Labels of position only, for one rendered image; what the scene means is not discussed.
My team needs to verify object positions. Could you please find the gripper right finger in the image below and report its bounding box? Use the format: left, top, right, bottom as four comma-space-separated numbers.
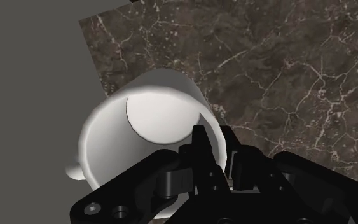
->
219, 125, 358, 224

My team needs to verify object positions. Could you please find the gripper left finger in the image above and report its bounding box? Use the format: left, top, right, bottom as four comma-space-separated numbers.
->
69, 124, 231, 224

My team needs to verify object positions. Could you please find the white mug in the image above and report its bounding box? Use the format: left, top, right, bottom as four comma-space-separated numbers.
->
65, 68, 228, 220

